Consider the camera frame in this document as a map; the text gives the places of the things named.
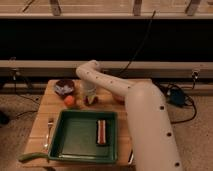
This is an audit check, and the silver fork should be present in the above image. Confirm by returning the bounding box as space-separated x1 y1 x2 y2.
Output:
43 117 54 150

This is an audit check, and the black cable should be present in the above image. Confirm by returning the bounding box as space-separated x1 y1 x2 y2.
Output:
116 9 157 77

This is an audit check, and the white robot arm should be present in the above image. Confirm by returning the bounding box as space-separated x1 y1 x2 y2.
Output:
76 60 184 171

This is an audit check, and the green bean pod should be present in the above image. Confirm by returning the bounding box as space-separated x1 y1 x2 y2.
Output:
18 152 48 163

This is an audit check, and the orange bowl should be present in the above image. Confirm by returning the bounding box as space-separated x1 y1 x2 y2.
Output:
112 94 124 102

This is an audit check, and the green plastic tray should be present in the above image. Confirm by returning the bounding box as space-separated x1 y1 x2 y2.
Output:
48 110 118 164

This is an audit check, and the dark bowl with blue cloth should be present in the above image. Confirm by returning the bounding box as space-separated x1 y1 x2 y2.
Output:
54 79 75 97

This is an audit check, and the dark purple grape bunch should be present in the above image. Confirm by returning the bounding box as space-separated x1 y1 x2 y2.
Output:
85 96 98 106

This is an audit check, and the orange fruit toy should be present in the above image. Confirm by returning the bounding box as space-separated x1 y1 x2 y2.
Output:
64 95 76 108

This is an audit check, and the blue power adapter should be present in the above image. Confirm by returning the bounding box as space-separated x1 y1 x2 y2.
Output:
169 89 185 107

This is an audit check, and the hot dog toy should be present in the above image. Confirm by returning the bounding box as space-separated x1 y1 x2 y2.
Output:
97 120 107 145

